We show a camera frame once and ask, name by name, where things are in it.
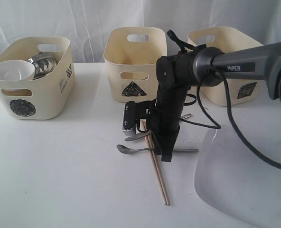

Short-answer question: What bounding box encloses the white round bowl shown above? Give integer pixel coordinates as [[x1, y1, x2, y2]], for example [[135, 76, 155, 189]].
[[0, 60, 35, 81]]

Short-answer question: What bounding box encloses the cream bin triangle mark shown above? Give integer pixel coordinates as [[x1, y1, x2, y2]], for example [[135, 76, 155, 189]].
[[104, 27, 168, 104]]

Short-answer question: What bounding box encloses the white rectangular plate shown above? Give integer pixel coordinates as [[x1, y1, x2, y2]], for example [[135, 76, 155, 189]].
[[194, 127, 281, 228]]

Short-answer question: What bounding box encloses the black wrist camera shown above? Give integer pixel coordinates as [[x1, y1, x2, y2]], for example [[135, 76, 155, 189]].
[[122, 99, 156, 136]]

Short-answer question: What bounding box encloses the steel bowl with handle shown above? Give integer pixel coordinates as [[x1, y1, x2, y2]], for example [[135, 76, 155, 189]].
[[28, 52, 57, 80]]

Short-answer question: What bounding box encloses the cream bin circle mark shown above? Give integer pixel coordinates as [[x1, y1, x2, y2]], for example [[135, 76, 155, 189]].
[[0, 36, 76, 121]]

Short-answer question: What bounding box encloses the white curtain backdrop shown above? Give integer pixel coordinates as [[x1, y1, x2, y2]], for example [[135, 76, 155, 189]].
[[0, 0, 281, 62]]

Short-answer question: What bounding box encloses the cream bin square mark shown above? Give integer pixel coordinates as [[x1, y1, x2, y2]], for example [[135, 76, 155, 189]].
[[187, 26, 274, 107]]

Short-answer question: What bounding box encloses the grey metal spoon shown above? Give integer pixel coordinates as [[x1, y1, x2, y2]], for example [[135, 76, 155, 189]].
[[116, 144, 199, 154]]

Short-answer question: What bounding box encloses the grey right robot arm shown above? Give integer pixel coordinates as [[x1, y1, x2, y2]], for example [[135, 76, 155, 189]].
[[149, 42, 281, 162]]

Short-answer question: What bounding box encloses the grey metal knife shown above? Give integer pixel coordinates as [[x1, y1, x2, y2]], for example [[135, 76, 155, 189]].
[[124, 114, 193, 142]]

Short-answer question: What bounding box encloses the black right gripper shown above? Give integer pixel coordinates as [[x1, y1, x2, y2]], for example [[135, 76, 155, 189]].
[[147, 104, 180, 162]]

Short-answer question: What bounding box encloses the black cable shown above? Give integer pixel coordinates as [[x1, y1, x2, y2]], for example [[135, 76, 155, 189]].
[[145, 29, 281, 171]]

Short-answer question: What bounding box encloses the wooden chopstick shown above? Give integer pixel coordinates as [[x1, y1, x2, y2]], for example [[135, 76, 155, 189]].
[[140, 121, 168, 206], [148, 135, 170, 206]]

